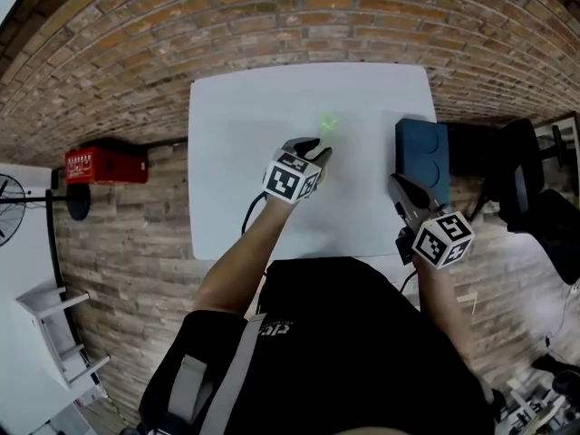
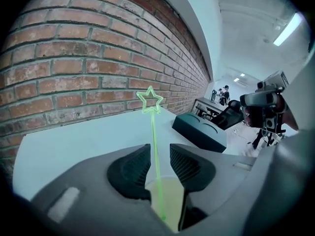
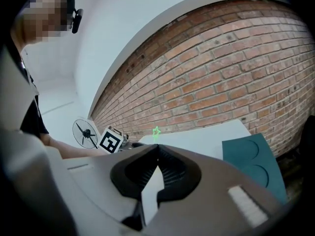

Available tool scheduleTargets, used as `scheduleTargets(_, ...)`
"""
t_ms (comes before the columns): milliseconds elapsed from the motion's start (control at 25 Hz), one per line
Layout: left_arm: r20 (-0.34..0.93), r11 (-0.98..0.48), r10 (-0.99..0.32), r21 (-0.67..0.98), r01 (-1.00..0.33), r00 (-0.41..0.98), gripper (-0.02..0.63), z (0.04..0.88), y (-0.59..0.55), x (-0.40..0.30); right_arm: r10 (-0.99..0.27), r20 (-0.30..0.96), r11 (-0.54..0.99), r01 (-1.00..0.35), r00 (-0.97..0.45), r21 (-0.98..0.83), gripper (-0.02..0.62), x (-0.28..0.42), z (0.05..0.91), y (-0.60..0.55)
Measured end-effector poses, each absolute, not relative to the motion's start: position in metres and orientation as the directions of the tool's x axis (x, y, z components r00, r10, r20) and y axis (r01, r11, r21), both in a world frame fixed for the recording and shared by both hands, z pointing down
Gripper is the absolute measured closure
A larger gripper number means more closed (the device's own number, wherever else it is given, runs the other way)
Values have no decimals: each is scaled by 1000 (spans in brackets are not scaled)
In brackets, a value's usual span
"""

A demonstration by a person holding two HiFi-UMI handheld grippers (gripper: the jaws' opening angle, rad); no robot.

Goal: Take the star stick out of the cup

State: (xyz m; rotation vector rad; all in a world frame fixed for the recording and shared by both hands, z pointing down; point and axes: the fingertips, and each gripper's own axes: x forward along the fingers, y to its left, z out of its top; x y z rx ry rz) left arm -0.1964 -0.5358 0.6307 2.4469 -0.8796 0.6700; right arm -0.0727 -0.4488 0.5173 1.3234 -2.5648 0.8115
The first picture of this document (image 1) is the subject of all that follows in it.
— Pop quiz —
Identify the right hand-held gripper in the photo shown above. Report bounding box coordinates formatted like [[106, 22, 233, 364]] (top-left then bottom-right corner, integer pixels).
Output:
[[388, 173, 476, 271]]

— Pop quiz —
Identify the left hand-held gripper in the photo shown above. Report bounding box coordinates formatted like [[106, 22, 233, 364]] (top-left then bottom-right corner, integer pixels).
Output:
[[261, 136, 334, 206]]

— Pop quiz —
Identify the green star stick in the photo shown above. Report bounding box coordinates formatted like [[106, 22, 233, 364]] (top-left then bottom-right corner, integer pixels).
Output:
[[318, 112, 341, 148]]

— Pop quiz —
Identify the person's left forearm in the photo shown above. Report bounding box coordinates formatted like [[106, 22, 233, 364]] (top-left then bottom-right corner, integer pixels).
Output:
[[193, 195, 298, 316]]

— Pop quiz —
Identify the person's right forearm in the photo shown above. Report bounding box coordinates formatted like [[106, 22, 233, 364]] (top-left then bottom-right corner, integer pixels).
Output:
[[412, 258, 475, 375]]

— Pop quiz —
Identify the dark blue box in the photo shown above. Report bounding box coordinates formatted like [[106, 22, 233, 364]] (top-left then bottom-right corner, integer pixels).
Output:
[[394, 116, 452, 198]]

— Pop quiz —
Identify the black office chair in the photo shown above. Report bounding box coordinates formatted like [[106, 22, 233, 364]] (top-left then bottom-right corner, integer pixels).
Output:
[[446, 118, 580, 285]]

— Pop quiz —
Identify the person's black shirt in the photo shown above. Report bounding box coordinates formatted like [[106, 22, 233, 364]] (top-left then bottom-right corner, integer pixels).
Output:
[[138, 256, 496, 435]]

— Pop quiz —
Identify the red box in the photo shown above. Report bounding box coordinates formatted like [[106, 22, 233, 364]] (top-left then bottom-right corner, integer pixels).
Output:
[[64, 146, 150, 186]]

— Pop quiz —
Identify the black standing fan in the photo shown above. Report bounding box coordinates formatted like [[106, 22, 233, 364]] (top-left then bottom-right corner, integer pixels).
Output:
[[0, 173, 92, 249]]

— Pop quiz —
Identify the white shelf unit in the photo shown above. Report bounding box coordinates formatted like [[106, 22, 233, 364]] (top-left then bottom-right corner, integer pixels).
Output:
[[15, 279, 112, 392]]

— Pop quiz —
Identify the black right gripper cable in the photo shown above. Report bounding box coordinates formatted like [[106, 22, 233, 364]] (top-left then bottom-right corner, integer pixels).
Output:
[[397, 267, 421, 295]]

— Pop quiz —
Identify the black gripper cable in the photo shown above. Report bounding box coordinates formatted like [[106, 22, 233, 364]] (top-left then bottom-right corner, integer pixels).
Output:
[[397, 267, 421, 295], [240, 191, 267, 236]]

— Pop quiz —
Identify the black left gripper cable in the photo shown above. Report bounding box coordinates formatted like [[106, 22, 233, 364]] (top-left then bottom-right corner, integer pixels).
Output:
[[240, 191, 267, 236]]

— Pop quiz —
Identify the grey shoulder strap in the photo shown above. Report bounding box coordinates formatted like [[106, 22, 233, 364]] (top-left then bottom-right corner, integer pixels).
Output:
[[167, 313, 268, 435]]

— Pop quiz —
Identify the white metal frame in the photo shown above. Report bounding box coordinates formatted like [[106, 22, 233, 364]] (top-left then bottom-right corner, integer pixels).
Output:
[[500, 376, 573, 435]]

